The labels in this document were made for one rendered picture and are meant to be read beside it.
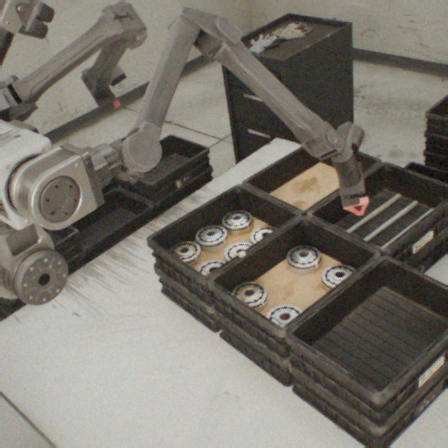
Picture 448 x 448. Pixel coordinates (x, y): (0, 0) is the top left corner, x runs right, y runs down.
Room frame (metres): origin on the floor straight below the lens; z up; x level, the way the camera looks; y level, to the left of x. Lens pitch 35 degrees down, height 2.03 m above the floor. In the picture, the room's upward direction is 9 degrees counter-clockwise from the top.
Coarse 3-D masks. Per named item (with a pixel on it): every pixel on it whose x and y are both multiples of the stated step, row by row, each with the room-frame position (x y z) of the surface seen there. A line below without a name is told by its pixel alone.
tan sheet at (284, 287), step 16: (272, 272) 1.41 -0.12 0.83; (288, 272) 1.39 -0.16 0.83; (320, 272) 1.37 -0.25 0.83; (272, 288) 1.34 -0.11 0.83; (288, 288) 1.33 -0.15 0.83; (304, 288) 1.31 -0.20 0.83; (320, 288) 1.30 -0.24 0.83; (272, 304) 1.27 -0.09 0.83; (288, 304) 1.26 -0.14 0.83; (304, 304) 1.25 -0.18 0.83
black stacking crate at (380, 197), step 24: (384, 168) 1.74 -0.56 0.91; (384, 192) 1.73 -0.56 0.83; (408, 192) 1.67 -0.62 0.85; (432, 192) 1.60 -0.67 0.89; (336, 216) 1.60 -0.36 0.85; (360, 216) 1.61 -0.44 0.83; (384, 216) 1.59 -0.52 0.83; (408, 216) 1.57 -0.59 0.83; (384, 240) 1.47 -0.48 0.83; (408, 240) 1.38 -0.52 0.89; (432, 240) 1.44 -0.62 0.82
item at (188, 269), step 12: (228, 192) 1.73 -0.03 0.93; (252, 192) 1.71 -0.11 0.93; (204, 204) 1.68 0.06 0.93; (276, 204) 1.61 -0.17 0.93; (300, 216) 1.53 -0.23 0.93; (168, 228) 1.58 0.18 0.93; (264, 240) 1.44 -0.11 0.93; (156, 252) 1.49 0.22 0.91; (168, 252) 1.46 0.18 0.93; (180, 264) 1.39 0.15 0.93; (228, 264) 1.36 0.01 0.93; (192, 276) 1.35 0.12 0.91; (204, 276) 1.32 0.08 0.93
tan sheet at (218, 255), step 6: (252, 216) 1.71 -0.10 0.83; (258, 222) 1.67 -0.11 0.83; (264, 222) 1.67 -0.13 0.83; (258, 228) 1.64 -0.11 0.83; (246, 234) 1.62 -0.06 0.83; (234, 240) 1.59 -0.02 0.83; (240, 240) 1.59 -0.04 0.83; (246, 240) 1.58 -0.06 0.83; (228, 246) 1.57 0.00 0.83; (204, 252) 1.56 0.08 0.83; (210, 252) 1.55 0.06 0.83; (216, 252) 1.55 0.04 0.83; (222, 252) 1.54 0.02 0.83; (204, 258) 1.53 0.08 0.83; (210, 258) 1.52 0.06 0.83; (216, 258) 1.52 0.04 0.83; (222, 258) 1.51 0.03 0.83; (198, 264) 1.50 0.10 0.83
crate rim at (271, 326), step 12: (288, 228) 1.48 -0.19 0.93; (324, 228) 1.45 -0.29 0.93; (348, 240) 1.37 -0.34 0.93; (252, 252) 1.39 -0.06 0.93; (372, 252) 1.30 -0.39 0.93; (216, 276) 1.31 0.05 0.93; (348, 276) 1.22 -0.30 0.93; (216, 288) 1.26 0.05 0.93; (336, 288) 1.19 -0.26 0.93; (228, 300) 1.22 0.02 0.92; (240, 300) 1.20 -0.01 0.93; (252, 312) 1.15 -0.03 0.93; (300, 312) 1.12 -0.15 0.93; (264, 324) 1.11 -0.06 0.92; (276, 324) 1.09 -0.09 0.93; (288, 324) 1.08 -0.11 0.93
